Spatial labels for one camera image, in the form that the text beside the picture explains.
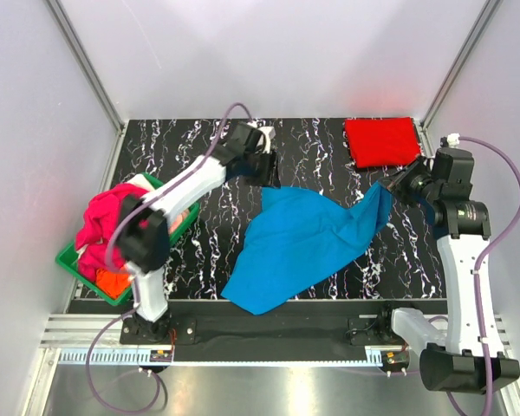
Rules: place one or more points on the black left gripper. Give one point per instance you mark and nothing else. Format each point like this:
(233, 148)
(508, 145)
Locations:
(269, 177)

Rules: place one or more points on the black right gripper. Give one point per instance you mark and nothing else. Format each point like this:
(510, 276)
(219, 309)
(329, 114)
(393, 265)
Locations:
(405, 174)

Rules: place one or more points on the blue t shirt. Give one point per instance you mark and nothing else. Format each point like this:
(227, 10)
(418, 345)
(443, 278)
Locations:
(299, 239)

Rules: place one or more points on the magenta t shirt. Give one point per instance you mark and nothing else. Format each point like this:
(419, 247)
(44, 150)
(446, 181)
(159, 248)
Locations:
(100, 221)

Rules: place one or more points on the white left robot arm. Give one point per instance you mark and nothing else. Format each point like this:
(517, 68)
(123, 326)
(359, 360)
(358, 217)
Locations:
(142, 235)

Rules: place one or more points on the orange t shirt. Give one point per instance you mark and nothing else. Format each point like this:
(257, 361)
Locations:
(112, 284)

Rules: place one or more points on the aluminium frame rail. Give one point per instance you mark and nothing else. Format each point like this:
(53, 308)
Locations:
(72, 330)

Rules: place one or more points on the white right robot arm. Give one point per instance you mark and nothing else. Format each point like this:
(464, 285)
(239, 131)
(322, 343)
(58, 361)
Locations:
(467, 357)

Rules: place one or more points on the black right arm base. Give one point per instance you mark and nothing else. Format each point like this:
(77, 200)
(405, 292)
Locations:
(374, 330)

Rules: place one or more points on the green plastic basket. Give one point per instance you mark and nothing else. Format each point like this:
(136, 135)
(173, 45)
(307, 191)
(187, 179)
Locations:
(68, 257)

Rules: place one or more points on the white slotted cable duct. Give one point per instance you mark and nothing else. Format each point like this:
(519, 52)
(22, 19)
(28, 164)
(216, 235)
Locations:
(368, 356)

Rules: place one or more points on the light pink t shirt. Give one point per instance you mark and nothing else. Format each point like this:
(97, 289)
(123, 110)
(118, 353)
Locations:
(177, 221)

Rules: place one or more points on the red folded t shirt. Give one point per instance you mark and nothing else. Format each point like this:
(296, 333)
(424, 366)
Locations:
(382, 142)

